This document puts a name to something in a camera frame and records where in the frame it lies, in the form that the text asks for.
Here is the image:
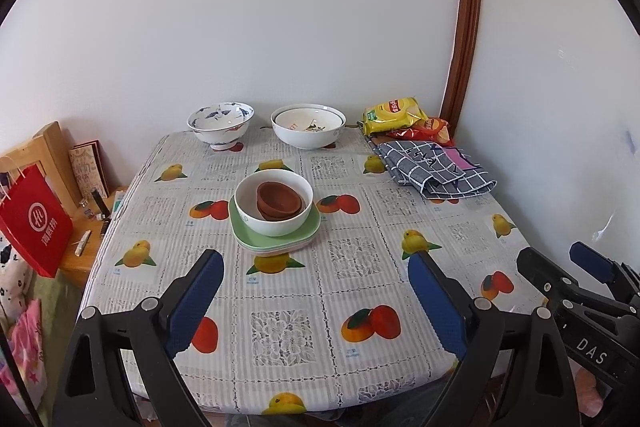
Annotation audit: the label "light wooden chair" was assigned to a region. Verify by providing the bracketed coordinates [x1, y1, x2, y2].
[0, 122, 83, 208]

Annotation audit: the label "small brown bowl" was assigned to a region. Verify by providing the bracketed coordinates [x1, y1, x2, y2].
[256, 180, 299, 221]
[272, 192, 307, 222]

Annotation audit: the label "grey checked folded cloth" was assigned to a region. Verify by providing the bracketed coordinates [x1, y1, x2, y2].
[372, 139, 498, 199]

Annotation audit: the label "white bowl grey vine pattern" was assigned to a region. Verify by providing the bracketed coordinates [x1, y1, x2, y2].
[235, 169, 314, 238]

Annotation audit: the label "white animal print cloth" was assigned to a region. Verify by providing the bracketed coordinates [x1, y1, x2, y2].
[0, 243, 34, 319]

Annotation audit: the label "dark small bottle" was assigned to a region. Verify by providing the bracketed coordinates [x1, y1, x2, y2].
[90, 188, 112, 221]

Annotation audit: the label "large white bowl printed inside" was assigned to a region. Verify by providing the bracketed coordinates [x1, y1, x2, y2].
[275, 106, 345, 134]

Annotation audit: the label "red chip bag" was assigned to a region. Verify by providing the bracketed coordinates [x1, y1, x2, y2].
[387, 117, 453, 146]

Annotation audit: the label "brown wooden door trim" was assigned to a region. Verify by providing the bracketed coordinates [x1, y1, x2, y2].
[440, 0, 483, 128]

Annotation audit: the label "blue patterned white bowl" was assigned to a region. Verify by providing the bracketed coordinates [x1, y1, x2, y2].
[187, 102, 254, 151]

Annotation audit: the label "person's right hand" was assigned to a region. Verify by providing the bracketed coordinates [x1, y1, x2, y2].
[574, 369, 606, 413]

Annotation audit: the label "pink printed cloth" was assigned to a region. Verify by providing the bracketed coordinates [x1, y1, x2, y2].
[0, 299, 47, 405]

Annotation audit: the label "large white bowl grey scrolls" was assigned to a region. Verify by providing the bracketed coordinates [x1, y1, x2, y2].
[271, 104, 347, 150]

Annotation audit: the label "brown patterned book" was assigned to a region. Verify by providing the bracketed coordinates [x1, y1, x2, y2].
[68, 140, 110, 200]

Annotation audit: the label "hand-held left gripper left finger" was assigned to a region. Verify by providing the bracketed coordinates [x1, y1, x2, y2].
[52, 248, 225, 427]

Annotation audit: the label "light green square plate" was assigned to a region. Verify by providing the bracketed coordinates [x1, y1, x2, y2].
[228, 197, 321, 249]

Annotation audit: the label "yellow chip bag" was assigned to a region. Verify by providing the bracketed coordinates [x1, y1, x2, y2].
[362, 97, 428, 136]

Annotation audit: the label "fruit printed lace tablecloth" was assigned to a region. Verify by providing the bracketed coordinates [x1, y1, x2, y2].
[82, 129, 548, 415]

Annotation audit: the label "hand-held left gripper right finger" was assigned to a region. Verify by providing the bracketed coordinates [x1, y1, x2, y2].
[407, 251, 581, 427]

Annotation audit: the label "red paper shopping bag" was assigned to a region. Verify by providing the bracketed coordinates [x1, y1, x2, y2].
[0, 164, 73, 279]

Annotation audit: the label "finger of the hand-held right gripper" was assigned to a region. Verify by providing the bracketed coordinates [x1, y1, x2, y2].
[516, 247, 581, 306]
[570, 241, 626, 288]

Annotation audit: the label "wooden side table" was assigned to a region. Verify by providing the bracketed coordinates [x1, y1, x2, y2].
[59, 187, 128, 292]

